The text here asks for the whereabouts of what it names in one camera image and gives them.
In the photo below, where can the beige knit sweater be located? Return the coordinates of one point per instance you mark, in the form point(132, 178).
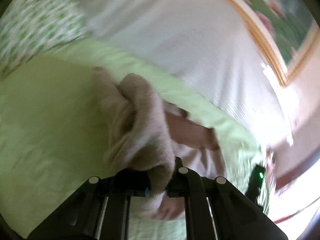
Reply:
point(147, 134)

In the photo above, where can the green white patterned pillow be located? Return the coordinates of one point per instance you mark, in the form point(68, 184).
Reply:
point(35, 26)

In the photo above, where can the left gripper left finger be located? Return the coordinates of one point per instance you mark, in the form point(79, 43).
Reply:
point(98, 209)

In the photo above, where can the light green bed sheet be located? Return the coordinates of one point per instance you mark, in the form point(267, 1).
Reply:
point(53, 138)

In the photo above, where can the gold framed wall picture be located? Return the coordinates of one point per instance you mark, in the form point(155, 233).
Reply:
point(285, 32)

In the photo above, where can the white striped duvet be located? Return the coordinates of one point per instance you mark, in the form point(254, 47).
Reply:
point(206, 44)

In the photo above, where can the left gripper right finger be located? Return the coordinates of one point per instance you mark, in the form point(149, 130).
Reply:
point(215, 209)

